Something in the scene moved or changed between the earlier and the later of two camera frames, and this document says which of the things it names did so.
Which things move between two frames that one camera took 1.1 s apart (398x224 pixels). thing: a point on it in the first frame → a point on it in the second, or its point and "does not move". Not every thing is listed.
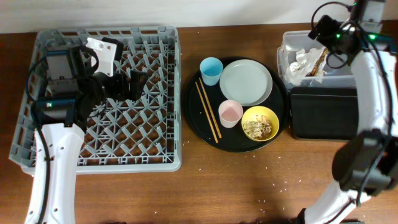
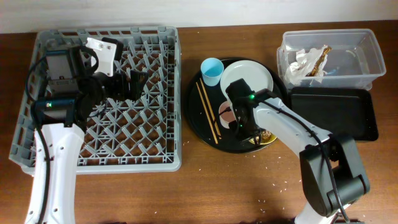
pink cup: (230, 112) does not move
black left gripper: (134, 86) does not move
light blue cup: (211, 69) does not move
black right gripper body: (329, 37) → (247, 129)
